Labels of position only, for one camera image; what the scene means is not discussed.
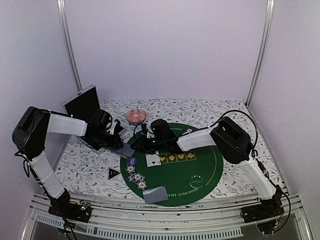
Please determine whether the blue playing card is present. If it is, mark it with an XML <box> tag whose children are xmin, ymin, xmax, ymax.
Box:
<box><xmin>142</xmin><ymin>186</ymin><xmax>169</xmax><ymax>204</ymax></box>

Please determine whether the round green poker mat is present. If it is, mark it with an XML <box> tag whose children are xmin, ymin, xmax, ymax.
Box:
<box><xmin>120</xmin><ymin>123</ymin><xmax>224</xmax><ymax>207</ymax></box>

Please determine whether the right arm base controller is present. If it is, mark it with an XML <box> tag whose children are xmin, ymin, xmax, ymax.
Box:
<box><xmin>240</xmin><ymin>203</ymin><xmax>285</xmax><ymax>235</ymax></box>

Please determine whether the clear acrylic dealer button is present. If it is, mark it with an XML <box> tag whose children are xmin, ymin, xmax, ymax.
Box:
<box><xmin>189</xmin><ymin>175</ymin><xmax>204</xmax><ymax>189</ymax></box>

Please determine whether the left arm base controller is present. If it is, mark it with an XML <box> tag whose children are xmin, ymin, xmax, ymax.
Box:
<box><xmin>48</xmin><ymin>200</ymin><xmax>92</xmax><ymax>223</ymax></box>

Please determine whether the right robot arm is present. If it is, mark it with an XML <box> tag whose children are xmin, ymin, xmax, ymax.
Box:
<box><xmin>130</xmin><ymin>116</ymin><xmax>284</xmax><ymax>219</ymax></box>

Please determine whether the white blue poker chip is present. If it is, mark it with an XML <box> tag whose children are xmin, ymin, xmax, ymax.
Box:
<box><xmin>128</xmin><ymin>173</ymin><xmax>145</xmax><ymax>183</ymax></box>
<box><xmin>126</xmin><ymin>165</ymin><xmax>136</xmax><ymax>175</ymax></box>
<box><xmin>137</xmin><ymin>181</ymin><xmax>148</xmax><ymax>190</ymax></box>

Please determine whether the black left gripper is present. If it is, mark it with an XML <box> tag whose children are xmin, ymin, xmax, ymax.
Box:
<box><xmin>92</xmin><ymin>129</ymin><xmax>124</xmax><ymax>149</ymax></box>

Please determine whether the face-up ace of clubs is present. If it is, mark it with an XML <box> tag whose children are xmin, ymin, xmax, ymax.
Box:
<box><xmin>145</xmin><ymin>154</ymin><xmax>161</xmax><ymax>168</ymax></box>

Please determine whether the aluminium poker chip case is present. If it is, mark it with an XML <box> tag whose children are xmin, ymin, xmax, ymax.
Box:
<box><xmin>62</xmin><ymin>84</ymin><xmax>105</xmax><ymax>152</ymax></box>

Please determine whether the blue playing card deck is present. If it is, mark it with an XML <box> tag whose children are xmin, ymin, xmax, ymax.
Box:
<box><xmin>117</xmin><ymin>145</ymin><xmax>135</xmax><ymax>158</ymax></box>

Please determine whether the red patterned bowl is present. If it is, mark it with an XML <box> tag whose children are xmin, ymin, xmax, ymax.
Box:
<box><xmin>125</xmin><ymin>109</ymin><xmax>147</xmax><ymax>124</ymax></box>

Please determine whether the left aluminium frame post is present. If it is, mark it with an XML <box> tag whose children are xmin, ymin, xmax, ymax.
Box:
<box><xmin>56</xmin><ymin>0</ymin><xmax>83</xmax><ymax>91</ymax></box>

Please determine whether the aluminium table front rail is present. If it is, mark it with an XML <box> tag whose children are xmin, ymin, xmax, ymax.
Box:
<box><xmin>21</xmin><ymin>193</ymin><xmax>316</xmax><ymax>240</ymax></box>

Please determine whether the floral white tablecloth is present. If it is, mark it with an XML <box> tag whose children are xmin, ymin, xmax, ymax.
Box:
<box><xmin>55</xmin><ymin>99</ymin><xmax>283</xmax><ymax>207</ymax></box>

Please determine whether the purple small blind button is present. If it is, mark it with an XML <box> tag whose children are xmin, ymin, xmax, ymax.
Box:
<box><xmin>127</xmin><ymin>157</ymin><xmax>138</xmax><ymax>166</ymax></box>

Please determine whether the right aluminium frame post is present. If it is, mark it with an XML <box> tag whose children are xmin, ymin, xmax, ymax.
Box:
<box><xmin>245</xmin><ymin>0</ymin><xmax>276</xmax><ymax>108</ymax></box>

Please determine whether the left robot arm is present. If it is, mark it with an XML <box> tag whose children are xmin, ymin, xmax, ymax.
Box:
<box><xmin>12</xmin><ymin>106</ymin><xmax>124</xmax><ymax>217</ymax></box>

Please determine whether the aluminium frame post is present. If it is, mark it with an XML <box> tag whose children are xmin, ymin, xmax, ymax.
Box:
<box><xmin>245</xmin><ymin>0</ymin><xmax>276</xmax><ymax>108</ymax></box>
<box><xmin>56</xmin><ymin>0</ymin><xmax>83</xmax><ymax>91</ymax></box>

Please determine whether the black triangular card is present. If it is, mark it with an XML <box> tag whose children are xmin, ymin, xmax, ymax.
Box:
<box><xmin>108</xmin><ymin>168</ymin><xmax>119</xmax><ymax>180</ymax></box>

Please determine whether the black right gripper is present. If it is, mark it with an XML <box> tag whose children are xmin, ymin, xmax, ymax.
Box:
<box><xmin>130</xmin><ymin>135</ymin><xmax>165</xmax><ymax>155</ymax></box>

